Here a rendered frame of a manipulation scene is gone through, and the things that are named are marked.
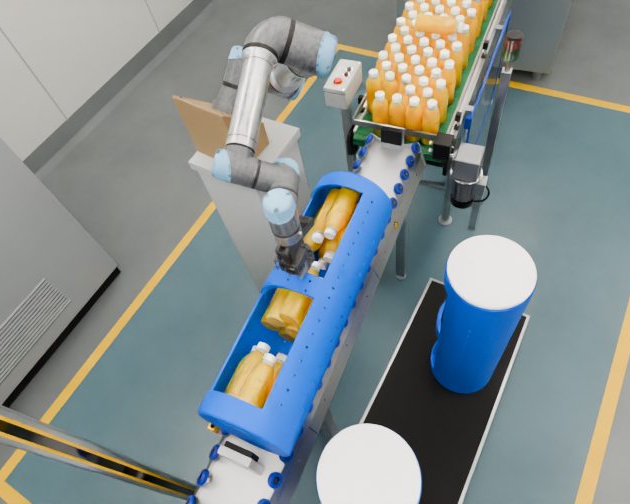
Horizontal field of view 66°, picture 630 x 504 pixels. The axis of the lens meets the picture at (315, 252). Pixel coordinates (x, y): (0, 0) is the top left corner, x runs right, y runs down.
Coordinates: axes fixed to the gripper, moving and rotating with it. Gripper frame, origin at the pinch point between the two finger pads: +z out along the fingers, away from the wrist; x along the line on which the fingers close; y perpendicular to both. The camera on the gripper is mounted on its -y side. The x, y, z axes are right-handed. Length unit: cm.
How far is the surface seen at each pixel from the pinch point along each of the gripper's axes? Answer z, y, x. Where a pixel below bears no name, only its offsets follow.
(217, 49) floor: 125, -237, -211
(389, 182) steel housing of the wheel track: 31, -63, 5
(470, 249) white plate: 20, -34, 43
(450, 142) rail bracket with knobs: 24, -83, 23
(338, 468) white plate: 19, 45, 27
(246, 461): 15, 54, 4
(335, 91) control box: 15, -91, -29
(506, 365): 108, -35, 70
